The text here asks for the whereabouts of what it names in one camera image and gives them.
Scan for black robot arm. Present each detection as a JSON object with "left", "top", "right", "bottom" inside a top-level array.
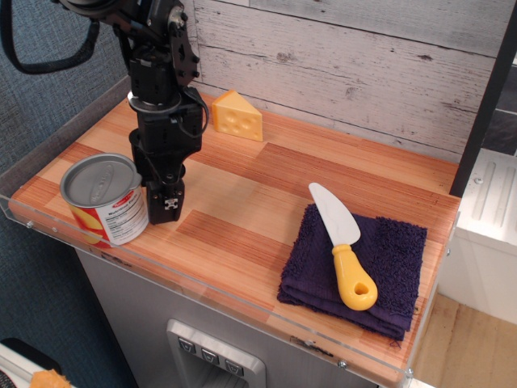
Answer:
[{"left": 62, "top": 1, "right": 209, "bottom": 225}]

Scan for toy knife yellow handle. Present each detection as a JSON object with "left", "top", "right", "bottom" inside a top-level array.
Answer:
[{"left": 308, "top": 182, "right": 379, "bottom": 311}]

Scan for dark vertical post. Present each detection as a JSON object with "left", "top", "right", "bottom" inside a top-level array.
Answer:
[{"left": 449, "top": 3, "right": 516, "bottom": 198}]

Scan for folded purple towel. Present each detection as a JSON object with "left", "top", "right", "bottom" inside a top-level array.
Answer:
[{"left": 277, "top": 205, "right": 427, "bottom": 341}]

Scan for black cable loop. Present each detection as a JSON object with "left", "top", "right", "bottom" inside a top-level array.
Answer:
[{"left": 0, "top": 0, "right": 101, "bottom": 75}]

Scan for silver dispenser button panel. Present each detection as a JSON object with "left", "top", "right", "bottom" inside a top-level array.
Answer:
[{"left": 166, "top": 319, "right": 267, "bottom": 387}]

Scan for white toy appliance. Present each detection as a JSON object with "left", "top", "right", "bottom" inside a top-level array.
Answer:
[{"left": 438, "top": 150, "right": 516, "bottom": 323}]

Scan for yellow toy cheese wedge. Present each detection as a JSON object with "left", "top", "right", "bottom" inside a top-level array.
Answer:
[{"left": 212, "top": 90, "right": 263, "bottom": 141}]

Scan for toy food can grey lid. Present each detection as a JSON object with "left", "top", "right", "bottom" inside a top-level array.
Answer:
[{"left": 59, "top": 152, "right": 149, "bottom": 249}]

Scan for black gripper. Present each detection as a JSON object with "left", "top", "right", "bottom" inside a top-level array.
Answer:
[{"left": 128, "top": 95, "right": 209, "bottom": 225}]

